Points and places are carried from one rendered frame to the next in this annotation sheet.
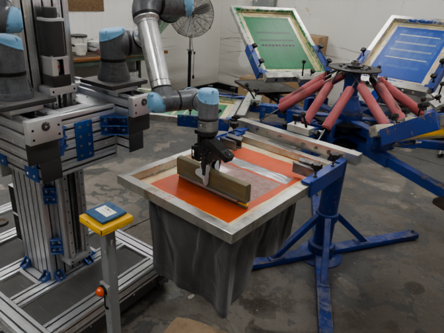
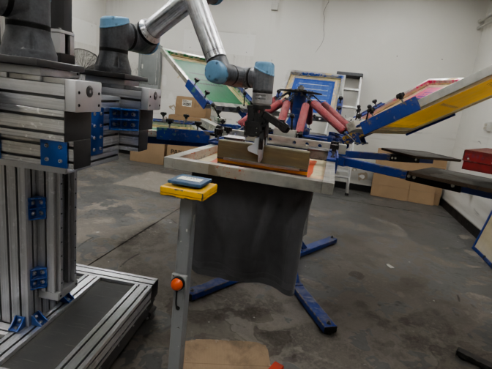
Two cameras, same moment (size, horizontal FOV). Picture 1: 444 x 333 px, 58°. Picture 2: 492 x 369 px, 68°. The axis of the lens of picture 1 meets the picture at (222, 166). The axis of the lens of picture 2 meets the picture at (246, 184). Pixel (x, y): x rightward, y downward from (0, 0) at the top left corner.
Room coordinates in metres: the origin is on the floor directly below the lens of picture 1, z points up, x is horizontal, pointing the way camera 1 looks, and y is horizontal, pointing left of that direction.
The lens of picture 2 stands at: (0.18, 0.70, 1.22)
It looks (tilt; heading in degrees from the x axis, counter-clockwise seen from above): 13 degrees down; 334
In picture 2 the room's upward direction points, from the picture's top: 7 degrees clockwise
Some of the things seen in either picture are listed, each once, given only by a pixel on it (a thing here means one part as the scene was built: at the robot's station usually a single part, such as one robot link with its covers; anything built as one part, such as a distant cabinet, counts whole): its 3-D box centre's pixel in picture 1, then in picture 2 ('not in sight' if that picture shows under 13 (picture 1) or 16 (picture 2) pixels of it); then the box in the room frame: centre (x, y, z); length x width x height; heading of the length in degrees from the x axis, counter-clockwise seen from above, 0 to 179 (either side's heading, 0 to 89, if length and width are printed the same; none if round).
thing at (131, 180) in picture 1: (236, 173); (266, 159); (1.54, -0.06, 0.97); 0.79 x 0.58 x 0.04; 141
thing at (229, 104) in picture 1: (199, 95); (164, 116); (2.50, 0.17, 1.05); 1.08 x 0.61 x 0.23; 81
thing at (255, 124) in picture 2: (206, 145); (258, 121); (1.41, 0.06, 1.14); 0.09 x 0.08 x 0.12; 51
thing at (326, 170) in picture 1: (323, 176); (332, 160); (1.55, -0.43, 0.97); 0.30 x 0.05 x 0.07; 141
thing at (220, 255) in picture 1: (186, 249); (244, 231); (1.31, 0.12, 0.74); 0.45 x 0.03 x 0.43; 51
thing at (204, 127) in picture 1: (207, 125); (261, 99); (1.40, 0.06, 1.22); 0.08 x 0.08 x 0.05
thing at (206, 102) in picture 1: (207, 104); (263, 77); (1.41, 0.06, 1.30); 0.09 x 0.08 x 0.11; 33
